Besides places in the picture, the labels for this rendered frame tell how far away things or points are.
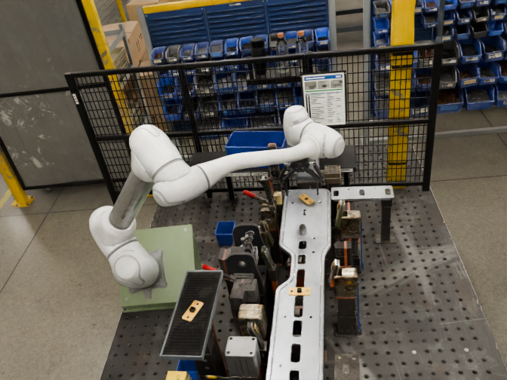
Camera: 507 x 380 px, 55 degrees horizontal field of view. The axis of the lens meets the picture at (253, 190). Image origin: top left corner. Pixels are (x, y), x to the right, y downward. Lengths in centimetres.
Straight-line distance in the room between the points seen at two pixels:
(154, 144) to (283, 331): 80
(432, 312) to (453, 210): 174
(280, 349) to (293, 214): 73
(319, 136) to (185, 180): 52
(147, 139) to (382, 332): 124
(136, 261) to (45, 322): 162
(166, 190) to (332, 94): 117
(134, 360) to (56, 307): 154
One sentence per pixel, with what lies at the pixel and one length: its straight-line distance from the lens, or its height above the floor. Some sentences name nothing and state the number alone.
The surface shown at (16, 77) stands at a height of 118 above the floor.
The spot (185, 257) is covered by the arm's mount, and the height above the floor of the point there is 88.
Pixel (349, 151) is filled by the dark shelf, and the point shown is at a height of 103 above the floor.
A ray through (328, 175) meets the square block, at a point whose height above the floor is 105.
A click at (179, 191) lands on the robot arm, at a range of 168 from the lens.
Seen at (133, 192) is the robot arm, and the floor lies 139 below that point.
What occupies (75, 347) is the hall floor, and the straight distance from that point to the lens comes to 341.
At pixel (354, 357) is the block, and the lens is 171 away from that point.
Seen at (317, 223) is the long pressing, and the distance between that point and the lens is 221.
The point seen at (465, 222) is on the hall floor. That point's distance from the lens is 383.
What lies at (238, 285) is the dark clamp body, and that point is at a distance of 188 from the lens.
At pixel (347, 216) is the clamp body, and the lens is 222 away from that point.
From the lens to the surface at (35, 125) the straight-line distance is 440.
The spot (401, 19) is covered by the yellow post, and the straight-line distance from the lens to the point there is 247.
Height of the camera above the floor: 243
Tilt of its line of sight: 36 degrees down
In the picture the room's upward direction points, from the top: 9 degrees counter-clockwise
